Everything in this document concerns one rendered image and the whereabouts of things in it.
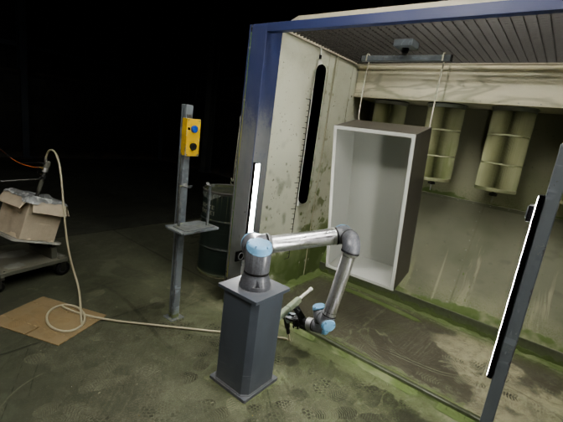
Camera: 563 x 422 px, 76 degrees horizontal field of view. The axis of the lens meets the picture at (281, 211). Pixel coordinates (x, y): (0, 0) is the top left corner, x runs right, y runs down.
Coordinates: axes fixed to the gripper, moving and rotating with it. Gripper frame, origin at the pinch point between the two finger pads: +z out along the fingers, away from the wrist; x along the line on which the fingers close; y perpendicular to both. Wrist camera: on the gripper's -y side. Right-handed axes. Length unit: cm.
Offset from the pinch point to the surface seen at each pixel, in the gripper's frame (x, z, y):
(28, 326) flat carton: -119, 131, -27
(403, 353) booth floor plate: 43, -73, 40
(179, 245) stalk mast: -29, 68, -59
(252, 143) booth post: 33, 34, -124
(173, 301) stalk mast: -40, 76, -16
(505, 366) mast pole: -28, -143, -29
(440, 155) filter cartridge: 178, -69, -84
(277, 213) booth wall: 60, 41, -57
